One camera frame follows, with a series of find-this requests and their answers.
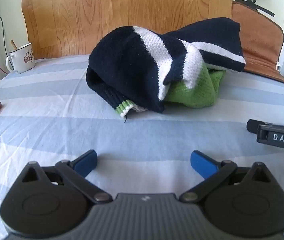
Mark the wooden stick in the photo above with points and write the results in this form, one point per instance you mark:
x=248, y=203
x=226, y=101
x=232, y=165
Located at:
x=13, y=44

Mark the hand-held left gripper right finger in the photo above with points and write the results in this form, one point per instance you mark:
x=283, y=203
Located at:
x=202, y=163

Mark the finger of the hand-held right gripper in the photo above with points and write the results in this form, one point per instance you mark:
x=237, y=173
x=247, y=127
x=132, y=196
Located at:
x=253, y=126

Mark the wooden headboard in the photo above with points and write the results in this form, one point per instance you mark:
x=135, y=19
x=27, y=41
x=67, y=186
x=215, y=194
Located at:
x=122, y=12

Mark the navy white green knit sweater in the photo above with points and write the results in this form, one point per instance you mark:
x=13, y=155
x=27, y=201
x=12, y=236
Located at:
x=142, y=65

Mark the brown cushion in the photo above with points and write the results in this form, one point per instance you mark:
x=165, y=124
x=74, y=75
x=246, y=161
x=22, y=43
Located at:
x=259, y=42

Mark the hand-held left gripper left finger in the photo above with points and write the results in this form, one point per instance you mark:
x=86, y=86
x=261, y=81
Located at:
x=85, y=162

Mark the blue white striped bedsheet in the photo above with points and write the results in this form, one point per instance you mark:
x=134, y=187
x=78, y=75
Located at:
x=57, y=120

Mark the white enamel mug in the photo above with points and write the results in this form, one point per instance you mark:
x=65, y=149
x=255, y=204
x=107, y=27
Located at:
x=23, y=58

